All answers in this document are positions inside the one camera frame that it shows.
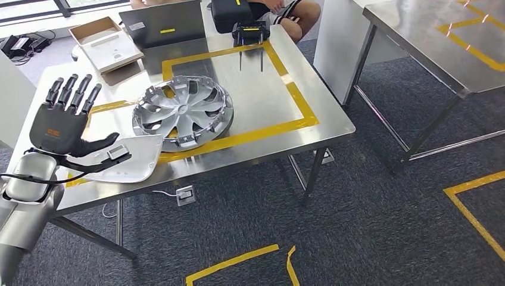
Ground yellow floor tape square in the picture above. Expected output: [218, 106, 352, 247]
[185, 244, 301, 286]
[442, 170, 505, 262]

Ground black power adapters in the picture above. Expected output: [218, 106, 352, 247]
[0, 29, 56, 66]

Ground open cardboard box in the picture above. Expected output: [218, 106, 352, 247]
[68, 16, 145, 75]

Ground stainless steel workbench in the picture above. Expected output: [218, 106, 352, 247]
[0, 14, 357, 259]

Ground person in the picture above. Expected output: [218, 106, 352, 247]
[130, 0, 322, 43]

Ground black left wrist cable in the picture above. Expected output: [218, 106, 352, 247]
[0, 148, 89, 185]

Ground black tool with yellow label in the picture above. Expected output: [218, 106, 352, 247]
[210, 0, 272, 73]

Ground stainless steel table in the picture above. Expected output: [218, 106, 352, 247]
[343, 0, 505, 175]

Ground white side panel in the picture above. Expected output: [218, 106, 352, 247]
[313, 0, 411, 105]
[0, 51, 38, 150]

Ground white plastic shell part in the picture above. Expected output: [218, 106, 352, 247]
[55, 135, 164, 185]

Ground silver wheel hubcap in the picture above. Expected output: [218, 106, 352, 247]
[132, 74, 235, 153]

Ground black case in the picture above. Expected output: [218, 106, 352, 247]
[119, 0, 207, 50]

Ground white socket cable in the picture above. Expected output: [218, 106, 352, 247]
[101, 190, 178, 219]

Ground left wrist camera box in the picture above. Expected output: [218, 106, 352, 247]
[63, 144, 132, 173]

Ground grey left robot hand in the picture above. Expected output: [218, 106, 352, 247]
[29, 73, 120, 158]

